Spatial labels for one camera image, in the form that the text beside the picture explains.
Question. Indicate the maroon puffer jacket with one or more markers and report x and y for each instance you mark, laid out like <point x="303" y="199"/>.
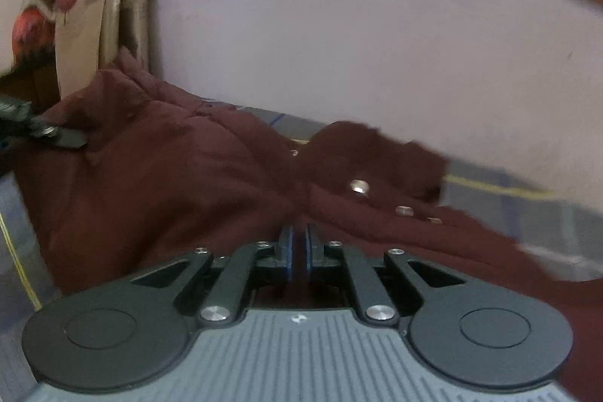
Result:
<point x="188" y="195"/>

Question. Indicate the floral beige curtain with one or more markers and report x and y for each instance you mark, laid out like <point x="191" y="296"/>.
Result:
<point x="94" y="30"/>

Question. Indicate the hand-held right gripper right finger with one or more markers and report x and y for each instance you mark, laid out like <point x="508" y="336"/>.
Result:
<point x="312" y="253"/>

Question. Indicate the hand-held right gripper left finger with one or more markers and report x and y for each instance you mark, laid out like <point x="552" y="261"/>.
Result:
<point x="285" y="253"/>

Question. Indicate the grey plaid bed sheet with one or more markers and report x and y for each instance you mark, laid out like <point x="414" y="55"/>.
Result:
<point x="494" y="195"/>

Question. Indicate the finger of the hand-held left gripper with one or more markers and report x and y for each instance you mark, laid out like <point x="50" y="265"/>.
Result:
<point x="66" y="139"/>

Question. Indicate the orange fuzzy decoration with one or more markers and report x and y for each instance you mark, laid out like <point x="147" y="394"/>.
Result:
<point x="30" y="30"/>

